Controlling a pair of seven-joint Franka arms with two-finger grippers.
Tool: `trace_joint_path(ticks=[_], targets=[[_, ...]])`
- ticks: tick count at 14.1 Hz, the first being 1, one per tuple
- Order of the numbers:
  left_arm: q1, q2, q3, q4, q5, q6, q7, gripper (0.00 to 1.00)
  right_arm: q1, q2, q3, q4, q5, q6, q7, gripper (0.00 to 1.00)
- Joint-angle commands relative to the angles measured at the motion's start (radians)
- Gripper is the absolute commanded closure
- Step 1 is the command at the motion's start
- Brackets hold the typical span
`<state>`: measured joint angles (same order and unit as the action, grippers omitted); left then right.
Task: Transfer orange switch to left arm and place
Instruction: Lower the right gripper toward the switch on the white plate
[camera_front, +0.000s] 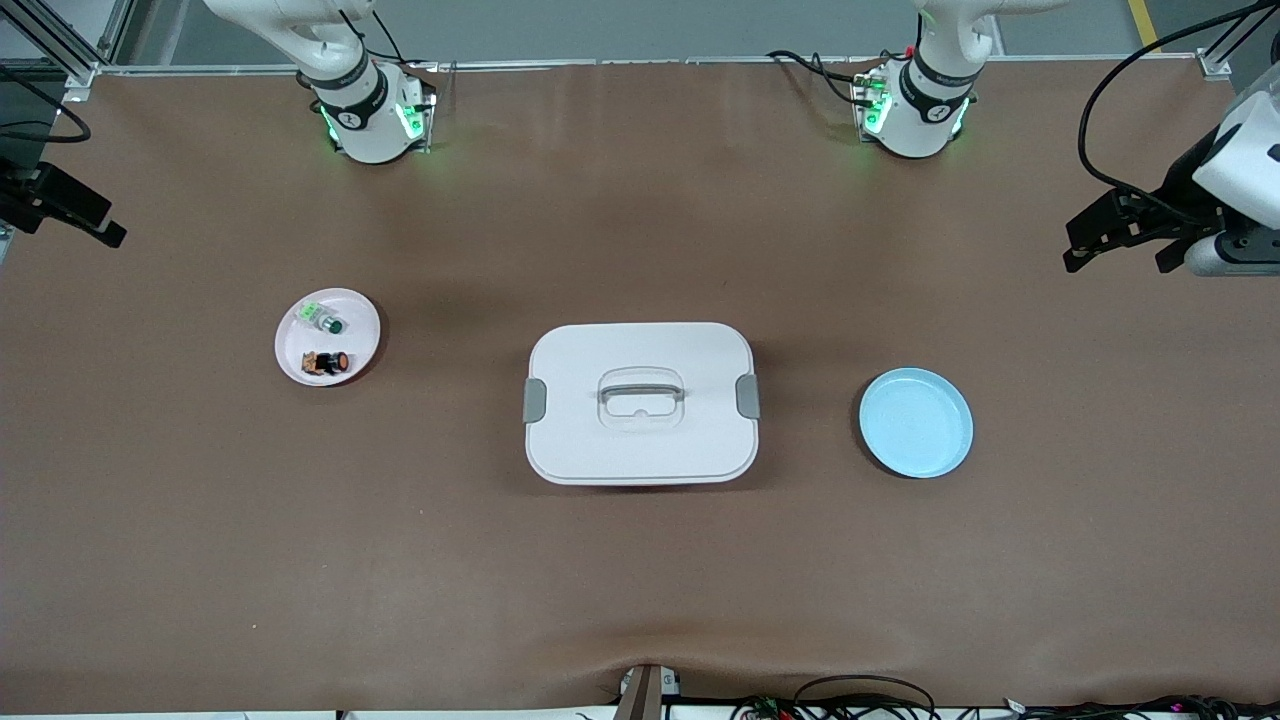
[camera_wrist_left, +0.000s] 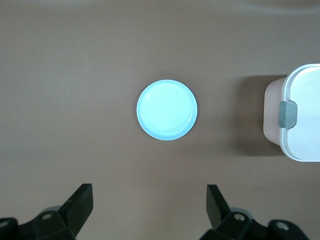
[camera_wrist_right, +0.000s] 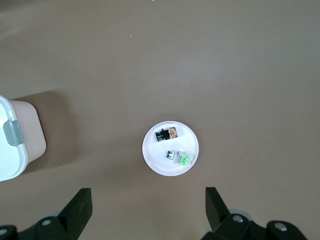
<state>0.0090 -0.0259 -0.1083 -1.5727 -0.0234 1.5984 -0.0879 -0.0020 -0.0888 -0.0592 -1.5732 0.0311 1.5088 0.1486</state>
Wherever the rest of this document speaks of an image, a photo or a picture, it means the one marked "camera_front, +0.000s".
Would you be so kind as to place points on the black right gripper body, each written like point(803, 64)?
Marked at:
point(30, 196)

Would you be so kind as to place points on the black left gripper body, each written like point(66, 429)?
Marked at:
point(1176, 192)

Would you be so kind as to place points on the brown black small component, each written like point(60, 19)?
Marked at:
point(327, 362)

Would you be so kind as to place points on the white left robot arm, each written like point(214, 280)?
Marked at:
point(920, 110)

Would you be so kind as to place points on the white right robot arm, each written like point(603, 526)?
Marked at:
point(360, 110)

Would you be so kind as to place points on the white lidded box grey latches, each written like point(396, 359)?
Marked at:
point(640, 440)

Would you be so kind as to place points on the light blue round plate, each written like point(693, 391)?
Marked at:
point(916, 423)

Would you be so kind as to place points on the pink round plate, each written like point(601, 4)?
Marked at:
point(345, 345)

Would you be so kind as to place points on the brown table cover mat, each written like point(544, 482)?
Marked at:
point(640, 590)

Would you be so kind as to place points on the aluminium corner frame profile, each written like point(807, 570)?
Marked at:
point(60, 45)

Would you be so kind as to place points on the green push button switch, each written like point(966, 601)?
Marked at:
point(322, 319)

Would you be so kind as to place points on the aluminium table edge rail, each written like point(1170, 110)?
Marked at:
point(600, 63)

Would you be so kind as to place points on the metal table edge bracket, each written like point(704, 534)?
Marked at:
point(645, 692)

